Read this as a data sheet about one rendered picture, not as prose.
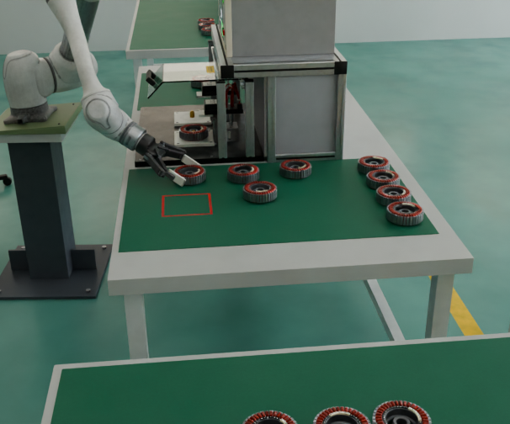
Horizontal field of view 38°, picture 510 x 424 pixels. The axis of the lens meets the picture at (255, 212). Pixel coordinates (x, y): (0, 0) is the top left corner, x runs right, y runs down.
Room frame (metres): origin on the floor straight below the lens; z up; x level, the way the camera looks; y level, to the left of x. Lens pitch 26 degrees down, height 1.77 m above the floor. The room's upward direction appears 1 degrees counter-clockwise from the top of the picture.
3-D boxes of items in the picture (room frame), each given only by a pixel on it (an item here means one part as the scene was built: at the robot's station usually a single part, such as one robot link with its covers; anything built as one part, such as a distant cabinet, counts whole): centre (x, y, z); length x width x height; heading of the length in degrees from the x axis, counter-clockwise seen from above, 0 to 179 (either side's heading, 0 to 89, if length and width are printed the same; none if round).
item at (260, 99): (2.82, -0.01, 0.92); 0.66 x 0.01 x 0.30; 6
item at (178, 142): (2.68, 0.23, 0.78); 0.15 x 0.15 x 0.01; 6
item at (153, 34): (5.18, 0.28, 0.38); 1.85 x 1.10 x 0.75; 6
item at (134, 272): (2.82, 0.00, 0.72); 2.20 x 1.01 x 0.05; 6
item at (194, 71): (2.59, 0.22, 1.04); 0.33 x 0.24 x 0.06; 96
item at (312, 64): (2.83, -0.07, 1.09); 0.68 x 0.44 x 0.05; 6
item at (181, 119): (2.92, 0.26, 0.78); 0.15 x 0.15 x 0.01; 6
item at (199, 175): (2.34, 0.23, 0.77); 0.11 x 0.11 x 0.04
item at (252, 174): (2.34, 0.04, 0.77); 0.11 x 0.11 x 0.04
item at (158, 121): (2.80, 0.23, 0.76); 0.64 x 0.47 x 0.02; 6
